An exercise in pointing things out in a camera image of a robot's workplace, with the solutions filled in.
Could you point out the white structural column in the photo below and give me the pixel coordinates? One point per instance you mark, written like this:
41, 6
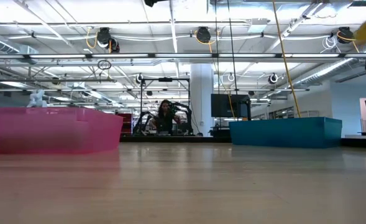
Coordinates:
201, 84

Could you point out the blue plastic bin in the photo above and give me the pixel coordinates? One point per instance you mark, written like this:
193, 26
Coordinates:
279, 132

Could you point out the person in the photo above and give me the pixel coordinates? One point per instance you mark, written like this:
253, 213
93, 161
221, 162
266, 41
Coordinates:
164, 123

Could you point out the red cabinet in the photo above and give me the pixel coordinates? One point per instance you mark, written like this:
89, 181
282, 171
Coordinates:
126, 124

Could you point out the translucent pink plastic bin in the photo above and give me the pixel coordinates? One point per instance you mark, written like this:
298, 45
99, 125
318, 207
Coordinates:
102, 133

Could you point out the white robot figure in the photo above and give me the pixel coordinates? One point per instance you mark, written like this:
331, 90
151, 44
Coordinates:
36, 101

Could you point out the silver air duct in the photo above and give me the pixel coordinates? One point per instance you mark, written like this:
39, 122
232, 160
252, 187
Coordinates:
325, 71
2, 45

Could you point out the suspended linear light rail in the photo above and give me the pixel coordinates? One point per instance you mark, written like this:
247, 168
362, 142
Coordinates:
182, 56

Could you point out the black metal station frame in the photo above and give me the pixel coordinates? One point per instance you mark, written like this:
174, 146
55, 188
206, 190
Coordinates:
165, 79

